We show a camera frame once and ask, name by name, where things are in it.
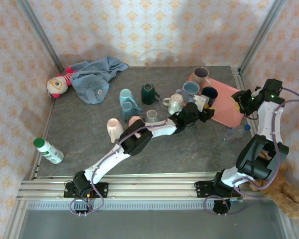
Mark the pink tray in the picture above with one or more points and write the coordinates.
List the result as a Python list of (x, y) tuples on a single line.
[(226, 99)]

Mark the speckled white mug pink inside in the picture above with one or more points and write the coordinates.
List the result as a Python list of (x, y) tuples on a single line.
[(175, 103)]

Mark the navy blue mug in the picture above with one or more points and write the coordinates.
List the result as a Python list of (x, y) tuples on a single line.
[(210, 93)]

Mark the large light blue mug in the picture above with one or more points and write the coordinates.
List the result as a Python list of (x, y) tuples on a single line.
[(190, 89)]

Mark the grey mug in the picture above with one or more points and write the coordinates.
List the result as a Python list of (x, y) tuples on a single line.
[(151, 115)]

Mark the beige mug purple inside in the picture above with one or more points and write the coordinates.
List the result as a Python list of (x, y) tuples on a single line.
[(200, 79)]

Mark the dark teal mug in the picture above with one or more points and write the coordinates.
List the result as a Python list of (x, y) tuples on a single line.
[(147, 94)]

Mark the steel blue mug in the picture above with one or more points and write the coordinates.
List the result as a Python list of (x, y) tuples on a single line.
[(127, 110)]

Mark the pale blue mug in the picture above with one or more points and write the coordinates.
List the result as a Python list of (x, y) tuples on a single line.
[(125, 95)]

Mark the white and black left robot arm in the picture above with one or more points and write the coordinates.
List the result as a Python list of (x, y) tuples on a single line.
[(107, 159)]

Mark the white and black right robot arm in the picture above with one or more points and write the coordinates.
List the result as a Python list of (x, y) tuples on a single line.
[(269, 119)]

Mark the clear bottle with blue cap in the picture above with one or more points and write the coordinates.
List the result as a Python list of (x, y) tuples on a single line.
[(236, 132)]

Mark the brown teddy plush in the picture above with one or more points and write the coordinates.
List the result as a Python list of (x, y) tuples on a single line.
[(284, 196)]

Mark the blue cloth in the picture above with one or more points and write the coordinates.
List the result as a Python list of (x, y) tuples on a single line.
[(94, 79)]

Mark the grey metal panel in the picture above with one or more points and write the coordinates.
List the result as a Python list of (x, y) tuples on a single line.
[(149, 224)]

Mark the plush doll with pink hair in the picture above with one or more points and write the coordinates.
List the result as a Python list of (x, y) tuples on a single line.
[(56, 85)]

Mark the white bottle with green cap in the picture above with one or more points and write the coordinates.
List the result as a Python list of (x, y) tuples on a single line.
[(48, 150)]

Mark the aluminium frame post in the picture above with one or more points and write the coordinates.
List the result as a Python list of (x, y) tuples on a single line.
[(40, 30), (264, 30)]

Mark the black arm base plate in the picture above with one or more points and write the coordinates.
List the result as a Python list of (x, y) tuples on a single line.
[(201, 190), (102, 190)]

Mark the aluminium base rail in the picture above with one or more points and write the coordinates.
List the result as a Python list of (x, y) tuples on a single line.
[(149, 189)]

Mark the aluminium table side rail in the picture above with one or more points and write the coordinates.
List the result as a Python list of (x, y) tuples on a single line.
[(49, 119)]

